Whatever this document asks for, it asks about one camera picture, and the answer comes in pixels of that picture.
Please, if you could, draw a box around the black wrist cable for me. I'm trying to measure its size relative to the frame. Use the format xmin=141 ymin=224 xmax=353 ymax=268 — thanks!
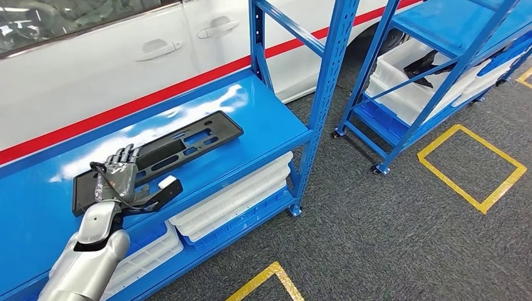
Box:
xmin=89 ymin=162 xmax=138 ymax=211

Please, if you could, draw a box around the white plastic bin stack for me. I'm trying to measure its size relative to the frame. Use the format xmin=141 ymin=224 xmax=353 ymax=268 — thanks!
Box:
xmin=450 ymin=51 xmax=525 ymax=108

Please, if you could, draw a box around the black plastic plate frame part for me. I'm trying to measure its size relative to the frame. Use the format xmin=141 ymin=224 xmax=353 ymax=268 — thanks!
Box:
xmin=72 ymin=110 xmax=245 ymax=218

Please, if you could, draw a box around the blue plastic crate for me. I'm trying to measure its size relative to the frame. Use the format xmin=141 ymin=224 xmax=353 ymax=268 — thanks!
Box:
xmin=477 ymin=33 xmax=532 ymax=78
xmin=183 ymin=184 xmax=297 ymax=252
xmin=356 ymin=94 xmax=412 ymax=144

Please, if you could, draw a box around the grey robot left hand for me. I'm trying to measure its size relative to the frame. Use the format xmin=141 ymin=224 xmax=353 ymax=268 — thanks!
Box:
xmin=93 ymin=144 xmax=151 ymax=205

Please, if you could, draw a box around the blue metal shelf rack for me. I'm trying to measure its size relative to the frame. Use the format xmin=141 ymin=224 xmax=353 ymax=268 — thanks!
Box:
xmin=332 ymin=0 xmax=532 ymax=176
xmin=0 ymin=0 xmax=361 ymax=301

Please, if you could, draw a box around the white car red stripe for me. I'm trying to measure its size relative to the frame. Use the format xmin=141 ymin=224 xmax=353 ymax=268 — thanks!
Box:
xmin=0 ymin=0 xmax=420 ymax=167

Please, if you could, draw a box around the black plastic part in bin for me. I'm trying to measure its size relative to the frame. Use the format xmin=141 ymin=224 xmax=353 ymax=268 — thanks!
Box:
xmin=403 ymin=50 xmax=460 ymax=89

